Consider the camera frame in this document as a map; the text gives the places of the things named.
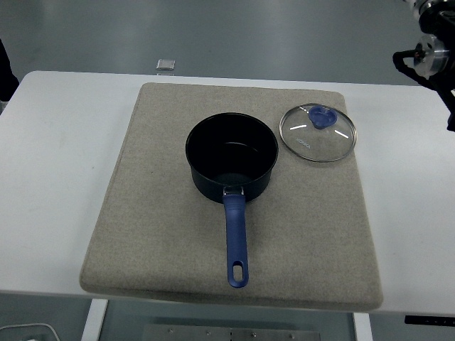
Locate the glass lid with blue knob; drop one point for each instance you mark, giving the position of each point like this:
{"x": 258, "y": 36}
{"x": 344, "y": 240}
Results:
{"x": 321, "y": 117}

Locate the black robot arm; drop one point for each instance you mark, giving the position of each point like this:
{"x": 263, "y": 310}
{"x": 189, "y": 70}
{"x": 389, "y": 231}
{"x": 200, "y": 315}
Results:
{"x": 440, "y": 46}

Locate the grey-brown fabric mat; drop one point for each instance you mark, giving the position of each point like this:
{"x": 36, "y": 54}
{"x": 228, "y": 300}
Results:
{"x": 142, "y": 213}

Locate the small silver square floor plate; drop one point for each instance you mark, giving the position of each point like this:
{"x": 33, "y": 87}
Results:
{"x": 166, "y": 64}

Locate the grey metal plate with screws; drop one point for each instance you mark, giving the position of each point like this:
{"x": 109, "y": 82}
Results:
{"x": 231, "y": 333}

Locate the white table leg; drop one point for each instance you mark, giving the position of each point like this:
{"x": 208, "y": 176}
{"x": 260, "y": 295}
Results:
{"x": 94, "y": 319}
{"x": 362, "y": 328}

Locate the person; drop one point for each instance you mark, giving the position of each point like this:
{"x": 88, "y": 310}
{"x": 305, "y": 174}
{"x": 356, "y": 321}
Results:
{"x": 6, "y": 74}

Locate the black panel under table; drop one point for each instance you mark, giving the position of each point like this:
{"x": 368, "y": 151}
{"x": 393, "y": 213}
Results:
{"x": 430, "y": 320}

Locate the white rounded floor object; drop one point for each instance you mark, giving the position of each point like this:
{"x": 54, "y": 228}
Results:
{"x": 28, "y": 332}

